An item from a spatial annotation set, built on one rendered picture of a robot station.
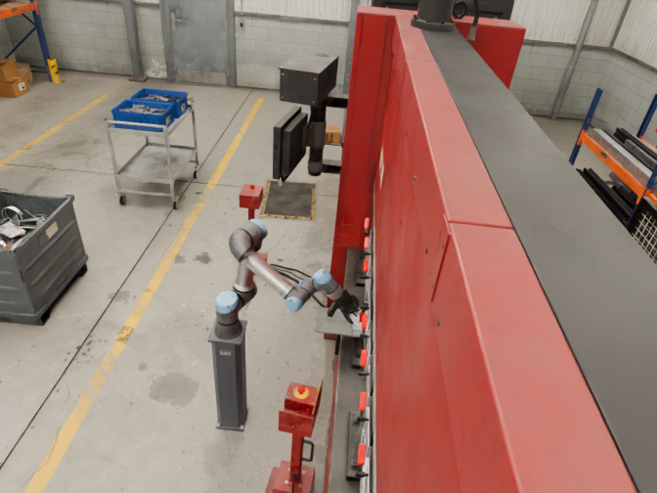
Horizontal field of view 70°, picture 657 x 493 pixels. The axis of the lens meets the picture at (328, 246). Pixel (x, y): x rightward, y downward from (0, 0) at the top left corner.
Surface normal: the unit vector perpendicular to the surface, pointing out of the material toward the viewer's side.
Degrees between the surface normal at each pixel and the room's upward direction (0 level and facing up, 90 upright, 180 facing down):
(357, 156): 90
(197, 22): 90
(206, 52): 90
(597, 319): 0
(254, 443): 0
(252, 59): 90
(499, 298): 0
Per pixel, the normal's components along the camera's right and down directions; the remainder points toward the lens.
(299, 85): -0.25, 0.53
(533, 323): 0.08, -0.83
